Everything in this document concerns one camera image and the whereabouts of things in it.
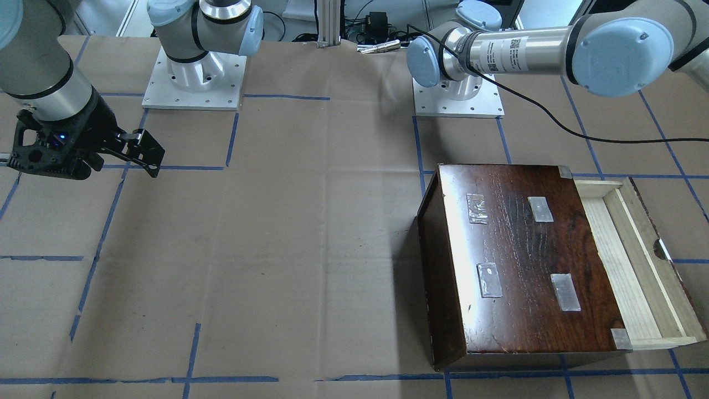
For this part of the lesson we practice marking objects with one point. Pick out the black power adapter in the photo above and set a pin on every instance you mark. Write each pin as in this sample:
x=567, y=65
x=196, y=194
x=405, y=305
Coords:
x=376, y=27

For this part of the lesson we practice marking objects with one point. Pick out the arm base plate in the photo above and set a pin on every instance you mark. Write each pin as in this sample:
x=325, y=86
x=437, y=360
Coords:
x=474, y=97
x=211, y=83

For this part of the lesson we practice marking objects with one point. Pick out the aluminium frame post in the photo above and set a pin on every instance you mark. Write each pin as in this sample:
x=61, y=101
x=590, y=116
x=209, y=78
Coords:
x=329, y=18

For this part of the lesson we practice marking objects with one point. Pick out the dark wooden drawer cabinet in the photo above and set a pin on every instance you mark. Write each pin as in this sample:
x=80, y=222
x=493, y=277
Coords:
x=513, y=278

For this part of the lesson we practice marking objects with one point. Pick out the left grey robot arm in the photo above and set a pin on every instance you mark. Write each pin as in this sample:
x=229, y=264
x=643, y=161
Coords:
x=611, y=54

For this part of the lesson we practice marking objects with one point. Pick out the light wooden drawer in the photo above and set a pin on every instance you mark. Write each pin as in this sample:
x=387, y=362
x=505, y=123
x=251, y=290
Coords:
x=656, y=309

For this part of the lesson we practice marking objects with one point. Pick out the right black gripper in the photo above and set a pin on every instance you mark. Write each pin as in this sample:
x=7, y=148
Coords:
x=98, y=127

